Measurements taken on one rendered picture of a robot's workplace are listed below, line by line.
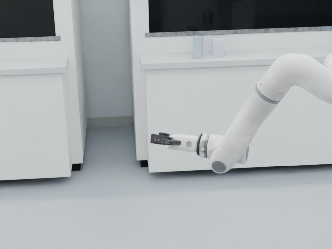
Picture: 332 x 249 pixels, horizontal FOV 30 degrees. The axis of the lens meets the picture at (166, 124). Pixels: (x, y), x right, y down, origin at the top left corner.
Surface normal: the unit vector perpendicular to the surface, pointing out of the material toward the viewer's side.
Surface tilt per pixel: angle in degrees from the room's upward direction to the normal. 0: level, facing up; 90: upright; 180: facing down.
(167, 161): 90
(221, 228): 0
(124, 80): 90
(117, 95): 90
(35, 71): 90
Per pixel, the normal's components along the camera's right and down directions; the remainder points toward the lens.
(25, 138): 0.07, 0.37
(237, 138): 0.04, -0.10
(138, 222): -0.02, -0.93
